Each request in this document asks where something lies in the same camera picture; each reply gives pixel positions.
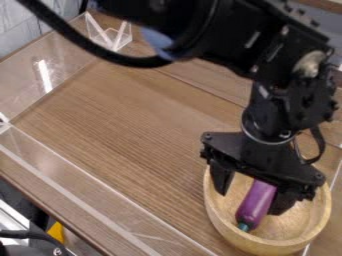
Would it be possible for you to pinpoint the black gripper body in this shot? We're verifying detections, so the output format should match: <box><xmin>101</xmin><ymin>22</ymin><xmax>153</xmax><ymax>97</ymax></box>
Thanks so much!
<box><xmin>200</xmin><ymin>128</ymin><xmax>328</xmax><ymax>203</ymax></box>

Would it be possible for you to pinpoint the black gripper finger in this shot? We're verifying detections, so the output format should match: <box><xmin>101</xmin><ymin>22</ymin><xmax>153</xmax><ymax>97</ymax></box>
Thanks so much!
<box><xmin>268</xmin><ymin>188</ymin><xmax>297</xmax><ymax>216</ymax></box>
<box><xmin>210</xmin><ymin>159</ymin><xmax>236</xmax><ymax>196</ymax></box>

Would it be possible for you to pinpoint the purple toy eggplant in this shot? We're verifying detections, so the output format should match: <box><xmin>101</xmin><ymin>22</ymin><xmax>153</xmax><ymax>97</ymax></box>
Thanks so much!
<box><xmin>236</xmin><ymin>180</ymin><xmax>277</xmax><ymax>232</ymax></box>

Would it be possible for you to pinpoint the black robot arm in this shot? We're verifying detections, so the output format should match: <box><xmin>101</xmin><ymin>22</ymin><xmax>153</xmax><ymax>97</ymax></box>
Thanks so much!
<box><xmin>98</xmin><ymin>0</ymin><xmax>339</xmax><ymax>215</ymax></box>

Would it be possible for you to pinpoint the brown wooden bowl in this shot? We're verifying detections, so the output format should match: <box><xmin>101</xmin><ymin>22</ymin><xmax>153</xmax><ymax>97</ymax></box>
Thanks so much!
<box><xmin>204</xmin><ymin>168</ymin><xmax>332</xmax><ymax>256</ymax></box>

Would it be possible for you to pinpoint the black device with yellow label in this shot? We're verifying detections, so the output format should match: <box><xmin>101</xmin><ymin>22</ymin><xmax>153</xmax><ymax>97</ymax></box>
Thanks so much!
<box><xmin>0</xmin><ymin>219</ymin><xmax>91</xmax><ymax>256</ymax></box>

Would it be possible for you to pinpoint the black cable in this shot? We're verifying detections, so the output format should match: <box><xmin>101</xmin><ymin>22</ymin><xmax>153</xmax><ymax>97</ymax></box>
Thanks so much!
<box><xmin>15</xmin><ymin>0</ymin><xmax>173</xmax><ymax>69</ymax></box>

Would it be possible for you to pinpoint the clear acrylic corner bracket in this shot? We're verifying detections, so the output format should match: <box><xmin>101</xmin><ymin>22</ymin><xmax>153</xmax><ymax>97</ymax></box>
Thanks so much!
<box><xmin>85</xmin><ymin>13</ymin><xmax>133</xmax><ymax>52</ymax></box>

